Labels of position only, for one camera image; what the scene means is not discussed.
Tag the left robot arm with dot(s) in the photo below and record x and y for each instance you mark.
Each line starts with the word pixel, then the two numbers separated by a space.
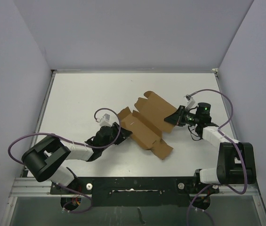
pixel 44 160

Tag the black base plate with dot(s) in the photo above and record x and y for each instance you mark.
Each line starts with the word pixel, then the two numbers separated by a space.
pixel 134 192

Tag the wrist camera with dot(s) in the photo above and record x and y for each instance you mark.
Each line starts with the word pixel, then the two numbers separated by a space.
pixel 105 120
pixel 190 102

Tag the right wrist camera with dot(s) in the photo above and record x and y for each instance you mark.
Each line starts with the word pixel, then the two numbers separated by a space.
pixel 190 102

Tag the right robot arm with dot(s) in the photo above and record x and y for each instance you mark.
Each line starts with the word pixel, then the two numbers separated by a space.
pixel 235 164

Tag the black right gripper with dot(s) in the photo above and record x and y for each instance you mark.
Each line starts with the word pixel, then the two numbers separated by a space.
pixel 176 117

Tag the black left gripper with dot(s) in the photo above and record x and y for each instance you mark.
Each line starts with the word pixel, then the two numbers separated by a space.
pixel 124 133

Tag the brown cardboard box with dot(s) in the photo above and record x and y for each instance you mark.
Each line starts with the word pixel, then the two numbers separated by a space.
pixel 147 123

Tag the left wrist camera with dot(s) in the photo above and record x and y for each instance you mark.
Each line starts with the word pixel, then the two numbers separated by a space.
pixel 105 120

